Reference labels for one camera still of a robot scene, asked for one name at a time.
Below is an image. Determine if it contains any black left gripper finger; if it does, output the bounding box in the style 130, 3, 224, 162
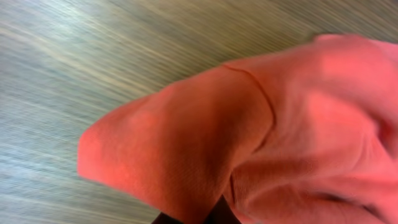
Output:
152, 197, 241, 224

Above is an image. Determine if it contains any red t-shirt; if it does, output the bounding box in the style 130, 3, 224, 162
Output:
77, 34, 397, 223

